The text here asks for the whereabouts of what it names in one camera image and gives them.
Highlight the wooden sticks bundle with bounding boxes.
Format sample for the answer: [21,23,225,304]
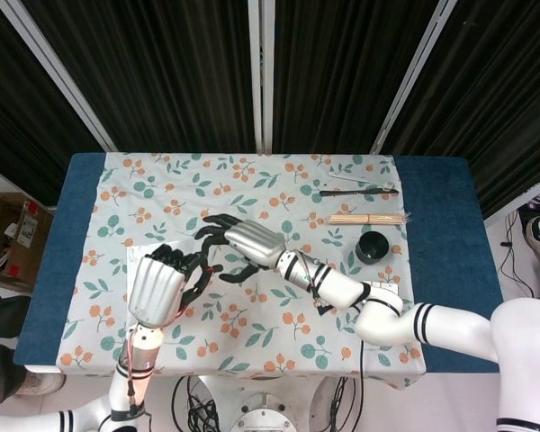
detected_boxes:
[327,212,411,226]

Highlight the white packaged toothbrush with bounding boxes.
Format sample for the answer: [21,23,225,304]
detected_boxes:
[328,170,397,190]

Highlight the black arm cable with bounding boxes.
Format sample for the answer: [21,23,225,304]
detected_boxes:
[328,337,367,432]

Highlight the clear zip bag red edge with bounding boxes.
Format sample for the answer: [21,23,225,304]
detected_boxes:
[124,239,229,316]

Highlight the blue table cover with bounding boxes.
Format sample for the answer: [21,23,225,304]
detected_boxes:
[13,151,506,374]

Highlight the black cable bundle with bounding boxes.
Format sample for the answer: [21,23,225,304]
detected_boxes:
[170,374,222,432]

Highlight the black plastic cup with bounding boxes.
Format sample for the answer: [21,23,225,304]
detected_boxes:
[354,230,391,265]

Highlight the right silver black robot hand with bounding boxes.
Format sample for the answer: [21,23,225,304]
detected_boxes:
[193,212,286,285]

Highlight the dark trouser leg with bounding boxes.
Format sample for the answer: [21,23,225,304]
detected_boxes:
[0,283,33,406]

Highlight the black pleated curtain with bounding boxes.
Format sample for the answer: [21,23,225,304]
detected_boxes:
[0,0,540,221]

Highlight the black pen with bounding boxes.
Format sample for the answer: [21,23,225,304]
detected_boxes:
[319,187,401,198]

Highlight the brown cardboard box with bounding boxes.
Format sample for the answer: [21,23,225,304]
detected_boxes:
[0,192,55,294]

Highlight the white fruit-print tablecloth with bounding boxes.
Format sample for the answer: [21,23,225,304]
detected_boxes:
[53,151,428,391]

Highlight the black floor cables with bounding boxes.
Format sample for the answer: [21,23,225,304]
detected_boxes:
[497,210,540,301]

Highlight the white shoe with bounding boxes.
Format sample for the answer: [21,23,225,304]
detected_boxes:
[15,372,67,398]

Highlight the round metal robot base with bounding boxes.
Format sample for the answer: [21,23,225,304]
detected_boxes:
[227,389,301,432]

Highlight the white frame post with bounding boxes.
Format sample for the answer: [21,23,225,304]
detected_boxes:
[247,0,276,155]
[0,0,119,154]
[370,0,463,155]

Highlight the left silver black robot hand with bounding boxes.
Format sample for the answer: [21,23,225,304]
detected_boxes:
[126,242,219,329]

